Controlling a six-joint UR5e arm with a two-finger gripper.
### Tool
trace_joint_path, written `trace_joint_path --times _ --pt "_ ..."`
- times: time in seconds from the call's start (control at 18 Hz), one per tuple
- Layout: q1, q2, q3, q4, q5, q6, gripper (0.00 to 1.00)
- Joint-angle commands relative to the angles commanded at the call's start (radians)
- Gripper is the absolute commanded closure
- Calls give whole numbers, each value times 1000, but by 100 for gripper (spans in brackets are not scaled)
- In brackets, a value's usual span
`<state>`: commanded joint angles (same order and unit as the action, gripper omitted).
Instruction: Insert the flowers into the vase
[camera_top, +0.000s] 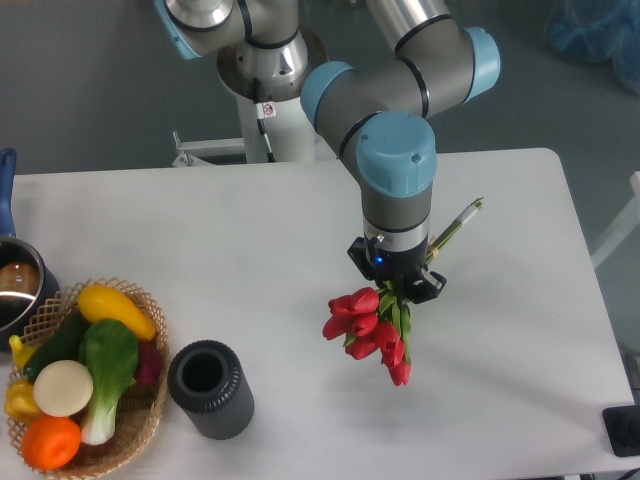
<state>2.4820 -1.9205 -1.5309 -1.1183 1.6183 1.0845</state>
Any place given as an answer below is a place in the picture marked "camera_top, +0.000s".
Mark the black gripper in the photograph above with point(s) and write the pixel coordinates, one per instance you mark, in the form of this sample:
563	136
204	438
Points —
373	260

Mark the red tulip bouquet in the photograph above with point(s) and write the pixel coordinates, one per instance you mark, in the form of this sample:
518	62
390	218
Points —
378	319

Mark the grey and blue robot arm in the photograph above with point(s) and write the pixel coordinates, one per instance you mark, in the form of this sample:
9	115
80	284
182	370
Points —
375	123

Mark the dark grey ribbed vase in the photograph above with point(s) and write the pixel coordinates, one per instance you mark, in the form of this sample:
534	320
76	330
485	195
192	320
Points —
207	381

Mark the purple red onion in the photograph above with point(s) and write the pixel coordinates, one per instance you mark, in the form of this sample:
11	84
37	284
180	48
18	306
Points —
150	364

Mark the black device at table edge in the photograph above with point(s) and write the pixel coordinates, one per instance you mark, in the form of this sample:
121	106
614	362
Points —
622	427

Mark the green bok choy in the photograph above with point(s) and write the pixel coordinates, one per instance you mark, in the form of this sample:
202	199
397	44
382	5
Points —
109	351

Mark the yellow squash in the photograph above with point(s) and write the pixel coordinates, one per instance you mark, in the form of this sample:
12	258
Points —
98	302

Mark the blue plastic bag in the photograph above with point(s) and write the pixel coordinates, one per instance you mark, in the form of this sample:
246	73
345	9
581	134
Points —
597	32

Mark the woven wicker basket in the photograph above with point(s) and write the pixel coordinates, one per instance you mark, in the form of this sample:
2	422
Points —
139	410

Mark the dark green cucumber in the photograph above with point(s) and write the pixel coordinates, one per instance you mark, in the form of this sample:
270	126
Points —
62	345

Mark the small yellow pepper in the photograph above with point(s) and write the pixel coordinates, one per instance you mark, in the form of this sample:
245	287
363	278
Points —
20	352

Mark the orange fruit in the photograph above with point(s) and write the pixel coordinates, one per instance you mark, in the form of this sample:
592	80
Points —
50	442

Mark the yellow bell pepper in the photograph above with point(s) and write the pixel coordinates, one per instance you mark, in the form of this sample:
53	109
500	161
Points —
20	404

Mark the white frame at right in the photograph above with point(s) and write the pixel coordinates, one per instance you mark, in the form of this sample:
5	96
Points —
619	228

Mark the blue handled saucepan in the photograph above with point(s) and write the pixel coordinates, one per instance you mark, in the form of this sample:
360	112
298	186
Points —
26	282

